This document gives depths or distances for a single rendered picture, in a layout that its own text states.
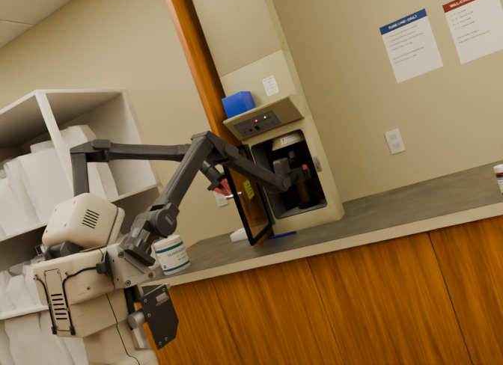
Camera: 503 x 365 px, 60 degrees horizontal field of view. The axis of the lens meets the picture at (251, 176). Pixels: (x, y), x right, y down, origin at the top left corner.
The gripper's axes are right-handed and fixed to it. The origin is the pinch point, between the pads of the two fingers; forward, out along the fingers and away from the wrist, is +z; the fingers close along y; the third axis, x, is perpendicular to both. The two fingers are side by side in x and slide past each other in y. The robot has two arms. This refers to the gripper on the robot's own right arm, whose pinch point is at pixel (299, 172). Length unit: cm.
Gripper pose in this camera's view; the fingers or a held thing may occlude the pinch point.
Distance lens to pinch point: 201.9
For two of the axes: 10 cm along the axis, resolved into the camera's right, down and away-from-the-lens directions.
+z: 4.0, -2.2, 8.9
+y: -8.5, 2.8, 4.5
